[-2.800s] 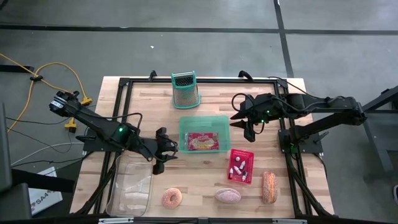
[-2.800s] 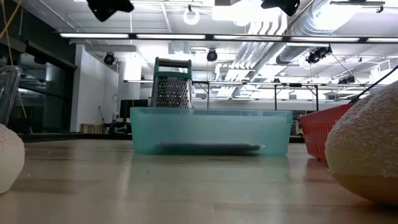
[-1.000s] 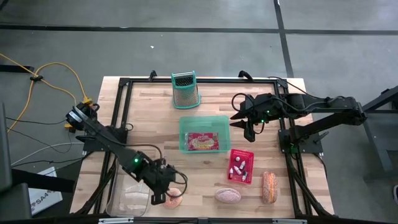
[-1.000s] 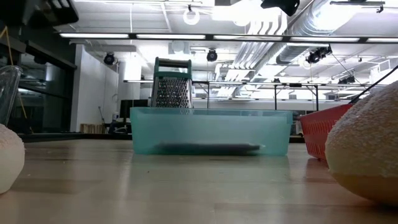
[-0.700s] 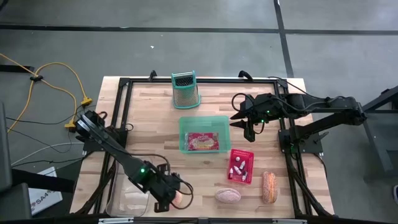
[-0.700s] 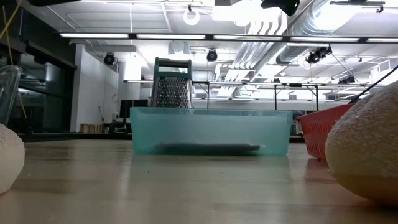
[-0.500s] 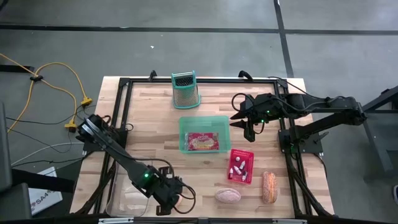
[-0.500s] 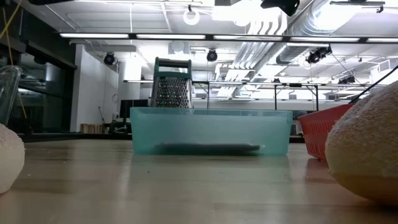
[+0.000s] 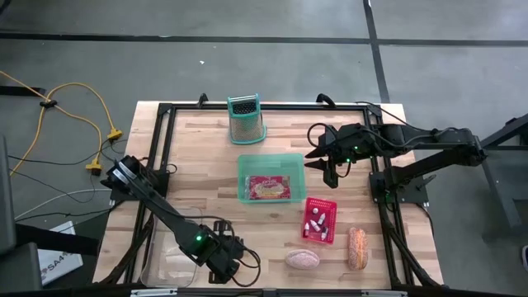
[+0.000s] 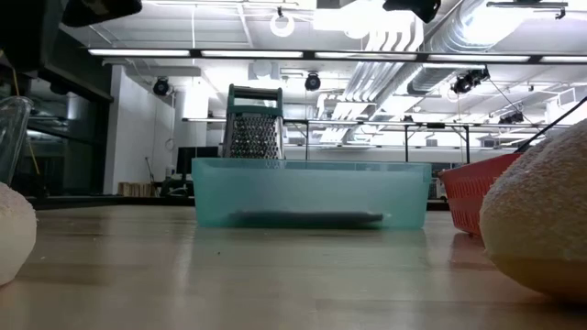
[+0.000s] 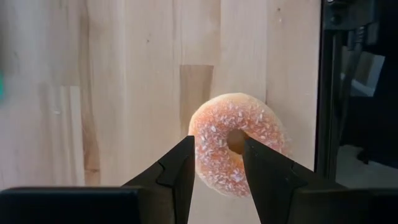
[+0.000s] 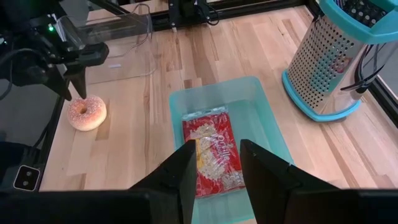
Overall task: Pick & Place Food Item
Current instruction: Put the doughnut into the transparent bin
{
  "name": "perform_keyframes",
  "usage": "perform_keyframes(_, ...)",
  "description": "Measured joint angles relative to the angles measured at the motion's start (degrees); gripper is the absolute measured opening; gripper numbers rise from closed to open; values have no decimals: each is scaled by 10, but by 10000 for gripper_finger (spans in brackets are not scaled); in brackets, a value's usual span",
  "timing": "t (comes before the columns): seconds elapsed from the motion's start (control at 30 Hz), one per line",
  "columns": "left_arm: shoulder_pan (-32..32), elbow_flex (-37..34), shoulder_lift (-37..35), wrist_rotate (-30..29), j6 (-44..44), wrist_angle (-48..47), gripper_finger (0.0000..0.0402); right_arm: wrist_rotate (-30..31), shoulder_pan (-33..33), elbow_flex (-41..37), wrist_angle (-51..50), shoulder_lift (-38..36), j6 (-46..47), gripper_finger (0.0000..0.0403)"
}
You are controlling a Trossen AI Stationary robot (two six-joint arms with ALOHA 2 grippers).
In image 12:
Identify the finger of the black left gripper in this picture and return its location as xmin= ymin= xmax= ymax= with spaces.
xmin=45 ymin=65 xmax=73 ymax=101
xmin=66 ymin=68 xmax=88 ymax=100

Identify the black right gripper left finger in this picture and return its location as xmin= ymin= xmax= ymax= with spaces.
xmin=129 ymin=139 xmax=198 ymax=224

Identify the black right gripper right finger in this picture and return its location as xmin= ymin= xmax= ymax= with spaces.
xmin=239 ymin=139 xmax=340 ymax=224

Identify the red popcorn packet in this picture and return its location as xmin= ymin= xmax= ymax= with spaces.
xmin=182 ymin=106 xmax=246 ymax=198

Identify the pink sugared donut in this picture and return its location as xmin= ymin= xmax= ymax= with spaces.
xmin=67 ymin=95 xmax=108 ymax=133

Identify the clear plastic container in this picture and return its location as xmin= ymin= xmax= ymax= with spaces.
xmin=55 ymin=2 xmax=159 ymax=85

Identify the teal translucent plastic bin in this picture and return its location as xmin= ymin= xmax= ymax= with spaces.
xmin=169 ymin=76 xmax=295 ymax=224

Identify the teal steel box grater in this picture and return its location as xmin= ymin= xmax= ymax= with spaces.
xmin=281 ymin=0 xmax=398 ymax=123

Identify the black table-level camera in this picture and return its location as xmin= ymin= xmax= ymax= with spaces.
xmin=13 ymin=164 xmax=42 ymax=192

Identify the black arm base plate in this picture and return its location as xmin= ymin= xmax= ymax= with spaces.
xmin=167 ymin=0 xmax=220 ymax=26

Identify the black aluminium table frame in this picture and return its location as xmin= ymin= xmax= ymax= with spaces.
xmin=88 ymin=0 xmax=398 ymax=128

